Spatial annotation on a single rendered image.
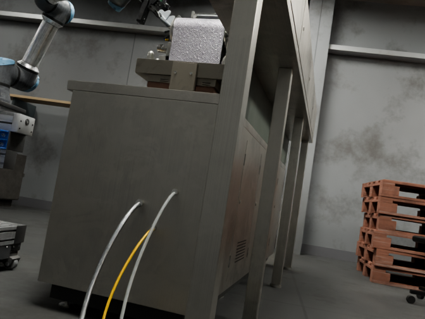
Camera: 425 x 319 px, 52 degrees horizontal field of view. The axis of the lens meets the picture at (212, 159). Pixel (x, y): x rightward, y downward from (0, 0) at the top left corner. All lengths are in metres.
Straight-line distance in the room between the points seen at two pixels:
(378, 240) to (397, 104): 2.32
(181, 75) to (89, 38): 4.87
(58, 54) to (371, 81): 4.25
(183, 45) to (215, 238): 1.16
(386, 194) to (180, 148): 2.79
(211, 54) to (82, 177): 0.75
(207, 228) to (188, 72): 0.82
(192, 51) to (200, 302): 1.22
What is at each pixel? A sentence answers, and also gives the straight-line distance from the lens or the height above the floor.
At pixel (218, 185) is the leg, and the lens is 1.03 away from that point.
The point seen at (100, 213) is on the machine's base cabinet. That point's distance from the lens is 1.72.
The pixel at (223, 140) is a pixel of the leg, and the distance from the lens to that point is 1.04.
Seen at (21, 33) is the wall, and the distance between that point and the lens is 7.03.
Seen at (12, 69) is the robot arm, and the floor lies 1.00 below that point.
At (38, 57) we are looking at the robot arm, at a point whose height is 1.10.
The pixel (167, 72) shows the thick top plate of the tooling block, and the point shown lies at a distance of 1.76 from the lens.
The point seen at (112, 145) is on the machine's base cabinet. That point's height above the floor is 0.66.
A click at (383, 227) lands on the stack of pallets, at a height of 0.49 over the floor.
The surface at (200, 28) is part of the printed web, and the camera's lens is 2.01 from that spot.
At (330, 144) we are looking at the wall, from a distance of 5.71.
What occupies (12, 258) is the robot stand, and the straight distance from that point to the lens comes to 2.46.
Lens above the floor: 0.53
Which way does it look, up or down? 5 degrees up
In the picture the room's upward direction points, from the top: 9 degrees clockwise
